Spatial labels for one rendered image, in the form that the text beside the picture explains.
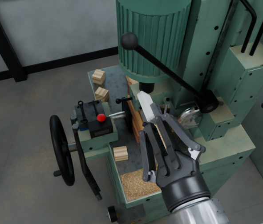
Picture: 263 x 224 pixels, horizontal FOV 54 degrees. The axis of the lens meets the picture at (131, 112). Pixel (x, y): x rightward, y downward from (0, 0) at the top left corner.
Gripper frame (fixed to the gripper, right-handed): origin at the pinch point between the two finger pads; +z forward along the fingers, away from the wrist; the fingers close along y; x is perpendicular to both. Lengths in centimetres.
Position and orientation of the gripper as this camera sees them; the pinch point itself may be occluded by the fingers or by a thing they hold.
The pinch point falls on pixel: (148, 107)
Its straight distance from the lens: 52.8
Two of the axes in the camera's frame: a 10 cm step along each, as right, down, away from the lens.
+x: -6.2, -2.6, -7.4
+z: -3.0, -7.9, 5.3
